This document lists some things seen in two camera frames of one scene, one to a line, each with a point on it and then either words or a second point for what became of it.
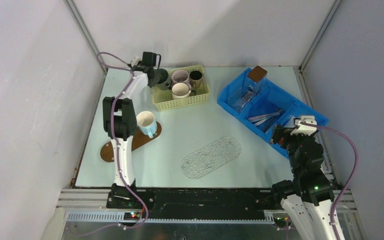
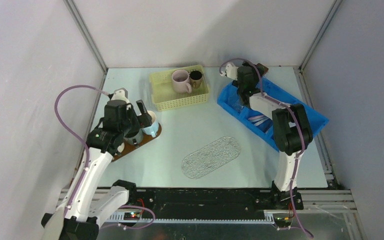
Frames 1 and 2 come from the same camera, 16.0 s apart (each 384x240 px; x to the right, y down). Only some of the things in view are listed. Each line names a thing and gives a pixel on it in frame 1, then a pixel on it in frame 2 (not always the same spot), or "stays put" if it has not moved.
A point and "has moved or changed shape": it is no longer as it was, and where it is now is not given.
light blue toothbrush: x=259 y=122 stays put
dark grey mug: x=165 y=83 to x=134 y=132
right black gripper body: x=288 y=141 to x=256 y=75
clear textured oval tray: x=210 y=157 stays put
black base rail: x=179 y=199 stays put
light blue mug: x=146 y=123 stays put
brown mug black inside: x=195 y=77 stays put
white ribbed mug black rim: x=180 y=90 has moved or changed shape
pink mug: x=180 y=75 stays put
